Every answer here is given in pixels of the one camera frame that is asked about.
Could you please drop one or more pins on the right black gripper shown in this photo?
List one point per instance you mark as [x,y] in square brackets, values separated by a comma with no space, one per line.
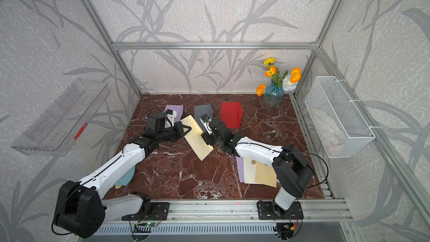
[206,138]

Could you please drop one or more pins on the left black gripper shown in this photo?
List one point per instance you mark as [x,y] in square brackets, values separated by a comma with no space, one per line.
[181,126]

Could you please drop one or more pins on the pale yellow envelope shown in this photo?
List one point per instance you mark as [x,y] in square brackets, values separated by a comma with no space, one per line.
[194,138]

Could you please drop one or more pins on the lilac envelope with gold seal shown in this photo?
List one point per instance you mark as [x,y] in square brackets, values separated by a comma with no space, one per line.
[178,108]

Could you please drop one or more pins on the grey envelope with gold seal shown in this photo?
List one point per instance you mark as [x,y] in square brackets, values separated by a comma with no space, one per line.
[201,110]

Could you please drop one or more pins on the red envelope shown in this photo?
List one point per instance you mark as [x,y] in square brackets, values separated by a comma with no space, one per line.
[231,114]

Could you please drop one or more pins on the cream white envelope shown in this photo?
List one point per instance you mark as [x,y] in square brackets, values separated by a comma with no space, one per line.
[249,170]

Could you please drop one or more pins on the tan kraft envelope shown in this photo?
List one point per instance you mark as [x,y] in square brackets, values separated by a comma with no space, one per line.
[265,175]

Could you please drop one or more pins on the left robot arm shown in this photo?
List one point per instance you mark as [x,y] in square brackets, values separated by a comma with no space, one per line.
[81,208]

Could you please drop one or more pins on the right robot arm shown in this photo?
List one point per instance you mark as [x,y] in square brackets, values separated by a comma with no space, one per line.
[293,170]

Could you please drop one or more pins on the blue glass vase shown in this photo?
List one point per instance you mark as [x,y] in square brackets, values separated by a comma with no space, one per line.
[273,96]

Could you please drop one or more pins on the orange and yellow flowers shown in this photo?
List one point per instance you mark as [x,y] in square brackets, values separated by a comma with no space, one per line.
[285,79]

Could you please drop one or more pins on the left green circuit board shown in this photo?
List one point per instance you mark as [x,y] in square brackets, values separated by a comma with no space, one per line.
[152,224]

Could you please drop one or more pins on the white cloth in basket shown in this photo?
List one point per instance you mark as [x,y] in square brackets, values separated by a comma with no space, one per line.
[329,132]

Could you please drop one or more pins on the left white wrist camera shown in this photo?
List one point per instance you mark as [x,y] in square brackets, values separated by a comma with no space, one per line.
[170,116]

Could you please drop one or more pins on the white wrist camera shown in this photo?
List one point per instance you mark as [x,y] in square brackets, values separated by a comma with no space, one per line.
[205,119]
[170,116]

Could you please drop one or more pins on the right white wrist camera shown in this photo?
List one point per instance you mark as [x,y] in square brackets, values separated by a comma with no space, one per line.
[205,119]

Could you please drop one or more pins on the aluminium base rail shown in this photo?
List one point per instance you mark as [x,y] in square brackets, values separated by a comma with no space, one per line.
[245,211]

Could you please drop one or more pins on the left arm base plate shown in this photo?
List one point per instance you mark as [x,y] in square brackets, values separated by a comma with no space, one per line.
[154,211]

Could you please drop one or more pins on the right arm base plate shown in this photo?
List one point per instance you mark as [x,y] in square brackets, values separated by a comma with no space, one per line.
[271,211]

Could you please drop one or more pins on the clear acrylic wall shelf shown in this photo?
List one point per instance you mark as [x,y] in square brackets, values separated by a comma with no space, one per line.
[58,128]

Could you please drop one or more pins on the white wire basket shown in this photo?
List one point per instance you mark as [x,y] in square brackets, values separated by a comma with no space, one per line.
[328,94]

